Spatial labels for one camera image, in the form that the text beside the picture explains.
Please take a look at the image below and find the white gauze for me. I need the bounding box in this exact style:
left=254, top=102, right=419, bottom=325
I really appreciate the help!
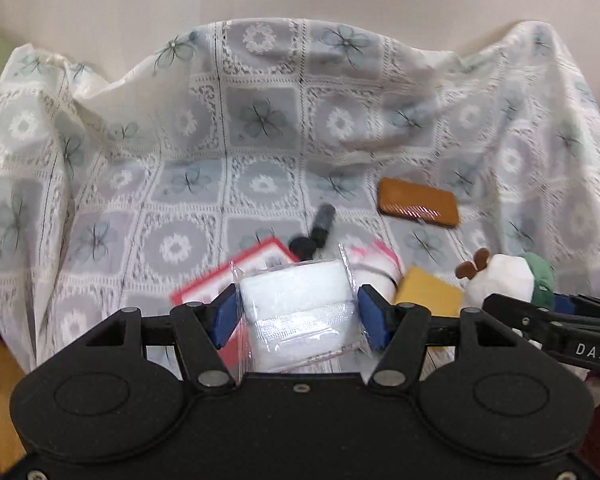
left=236, top=246, right=377, bottom=380

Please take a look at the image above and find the brown leather case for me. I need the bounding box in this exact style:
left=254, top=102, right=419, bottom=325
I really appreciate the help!
left=377, top=178, right=460, bottom=229

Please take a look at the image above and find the pink white cloth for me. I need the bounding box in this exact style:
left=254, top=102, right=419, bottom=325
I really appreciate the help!
left=339, top=240, right=403, bottom=304

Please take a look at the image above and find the white green plush toy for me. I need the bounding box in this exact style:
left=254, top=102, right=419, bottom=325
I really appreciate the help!
left=455, top=247, right=555, bottom=310

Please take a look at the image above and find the gold cardboard box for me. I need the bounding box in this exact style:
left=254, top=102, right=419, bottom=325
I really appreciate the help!
left=393, top=266, right=464, bottom=318

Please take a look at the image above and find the floral lace sofa cover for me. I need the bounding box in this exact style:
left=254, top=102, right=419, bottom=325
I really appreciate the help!
left=0, top=18, right=600, bottom=370

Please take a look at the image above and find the red green tea box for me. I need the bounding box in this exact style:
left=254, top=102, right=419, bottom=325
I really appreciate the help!
left=171, top=237, right=299, bottom=380

